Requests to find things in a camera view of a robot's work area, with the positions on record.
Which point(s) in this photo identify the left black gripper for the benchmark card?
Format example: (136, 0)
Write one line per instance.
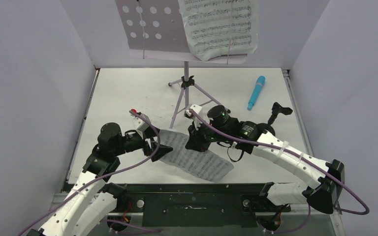
(150, 133)

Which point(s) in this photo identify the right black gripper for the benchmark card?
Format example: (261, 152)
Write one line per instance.
(195, 140)

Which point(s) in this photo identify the sheet music page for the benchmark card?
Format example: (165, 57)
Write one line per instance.
(204, 165)
(217, 28)

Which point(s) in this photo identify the black microphone desk stand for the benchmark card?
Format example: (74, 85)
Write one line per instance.
(276, 110)

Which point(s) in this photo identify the lilac perforated music stand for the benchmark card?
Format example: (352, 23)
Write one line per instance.
(154, 30)

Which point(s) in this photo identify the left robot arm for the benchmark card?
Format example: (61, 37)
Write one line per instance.
(93, 196)

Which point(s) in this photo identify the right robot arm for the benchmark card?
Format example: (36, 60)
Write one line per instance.
(321, 181)

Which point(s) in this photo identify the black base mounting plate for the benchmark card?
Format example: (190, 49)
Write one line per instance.
(206, 205)

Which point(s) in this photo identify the blue toy microphone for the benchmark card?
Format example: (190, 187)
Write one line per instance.
(259, 84)

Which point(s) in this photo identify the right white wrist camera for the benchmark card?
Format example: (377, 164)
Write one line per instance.
(194, 112)

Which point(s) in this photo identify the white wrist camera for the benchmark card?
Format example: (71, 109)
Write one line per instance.
(139, 125)
(194, 112)

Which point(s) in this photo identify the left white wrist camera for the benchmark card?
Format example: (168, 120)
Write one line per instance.
(139, 125)

